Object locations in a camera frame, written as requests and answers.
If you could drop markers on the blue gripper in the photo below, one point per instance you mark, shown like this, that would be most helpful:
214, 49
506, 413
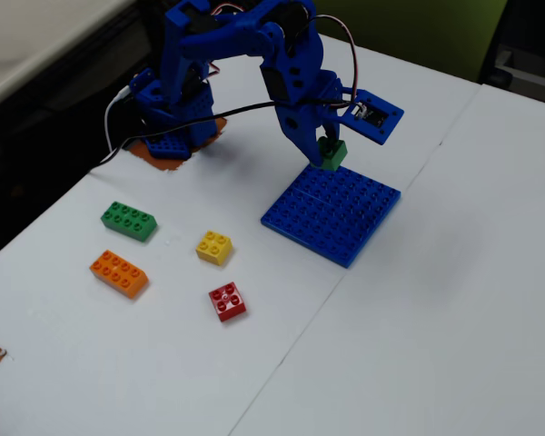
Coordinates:
294, 128

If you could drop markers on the green 2x2 block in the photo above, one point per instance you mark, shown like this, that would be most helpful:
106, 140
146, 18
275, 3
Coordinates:
336, 159

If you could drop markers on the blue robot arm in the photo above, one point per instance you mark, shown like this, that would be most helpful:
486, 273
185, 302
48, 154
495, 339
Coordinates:
181, 91

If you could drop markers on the yellow 2x2 block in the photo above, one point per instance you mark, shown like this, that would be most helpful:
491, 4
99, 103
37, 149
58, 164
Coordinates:
213, 247

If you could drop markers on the red 2x2 block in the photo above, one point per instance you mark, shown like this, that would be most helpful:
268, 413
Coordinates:
227, 302

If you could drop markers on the green 2x4 block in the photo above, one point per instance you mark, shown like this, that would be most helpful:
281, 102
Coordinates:
127, 220

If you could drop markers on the orange 2x4 block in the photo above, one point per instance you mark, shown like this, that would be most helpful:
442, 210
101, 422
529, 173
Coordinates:
118, 272

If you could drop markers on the green chair backrest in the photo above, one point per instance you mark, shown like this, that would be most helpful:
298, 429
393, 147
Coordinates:
399, 32

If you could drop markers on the white cover board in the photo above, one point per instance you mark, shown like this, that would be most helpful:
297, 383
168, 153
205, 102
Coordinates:
436, 318
118, 363

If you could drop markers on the white desk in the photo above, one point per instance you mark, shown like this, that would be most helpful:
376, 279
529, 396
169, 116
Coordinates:
27, 45

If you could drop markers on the wrist camera in blue mount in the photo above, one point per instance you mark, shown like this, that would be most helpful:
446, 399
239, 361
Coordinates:
374, 115

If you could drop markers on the blue 8x8 base plate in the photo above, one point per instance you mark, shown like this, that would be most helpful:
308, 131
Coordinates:
331, 218

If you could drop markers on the dark gray furniture frame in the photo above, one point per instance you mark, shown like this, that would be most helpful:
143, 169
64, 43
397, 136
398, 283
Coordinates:
531, 54

